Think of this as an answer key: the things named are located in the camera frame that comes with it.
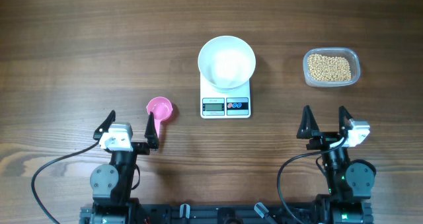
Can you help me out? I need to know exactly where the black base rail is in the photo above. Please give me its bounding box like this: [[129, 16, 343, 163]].
[[79, 203, 374, 224]]

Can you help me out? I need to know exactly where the soybeans pile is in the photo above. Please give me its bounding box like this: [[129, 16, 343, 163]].
[[307, 54, 352, 82]]

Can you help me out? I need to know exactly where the clear plastic container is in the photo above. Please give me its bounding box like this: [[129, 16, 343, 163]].
[[303, 48, 361, 87]]

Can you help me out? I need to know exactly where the black cable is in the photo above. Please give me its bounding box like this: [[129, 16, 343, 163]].
[[276, 137, 348, 224], [30, 140, 100, 224]]

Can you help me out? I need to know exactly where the pink measuring scoop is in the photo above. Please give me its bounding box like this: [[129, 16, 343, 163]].
[[146, 96, 173, 137]]

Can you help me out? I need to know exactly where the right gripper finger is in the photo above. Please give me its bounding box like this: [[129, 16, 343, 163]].
[[338, 106, 353, 137], [296, 105, 320, 139]]

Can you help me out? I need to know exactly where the right black cable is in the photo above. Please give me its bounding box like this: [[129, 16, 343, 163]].
[[276, 137, 348, 224]]

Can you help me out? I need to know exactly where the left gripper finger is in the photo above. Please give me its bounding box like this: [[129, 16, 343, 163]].
[[93, 110, 116, 141], [144, 112, 159, 149]]

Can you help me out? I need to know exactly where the left black cable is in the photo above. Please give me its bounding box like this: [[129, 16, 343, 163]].
[[30, 140, 100, 224]]

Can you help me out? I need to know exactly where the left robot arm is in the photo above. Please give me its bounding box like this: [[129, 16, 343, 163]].
[[80, 111, 159, 224]]

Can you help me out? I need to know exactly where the white digital kitchen scale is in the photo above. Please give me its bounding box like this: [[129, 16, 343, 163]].
[[200, 76, 251, 119]]

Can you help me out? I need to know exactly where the white bowl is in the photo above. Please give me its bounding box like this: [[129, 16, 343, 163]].
[[198, 36, 256, 91]]

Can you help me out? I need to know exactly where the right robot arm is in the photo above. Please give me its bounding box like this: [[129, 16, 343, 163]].
[[297, 106, 376, 223]]

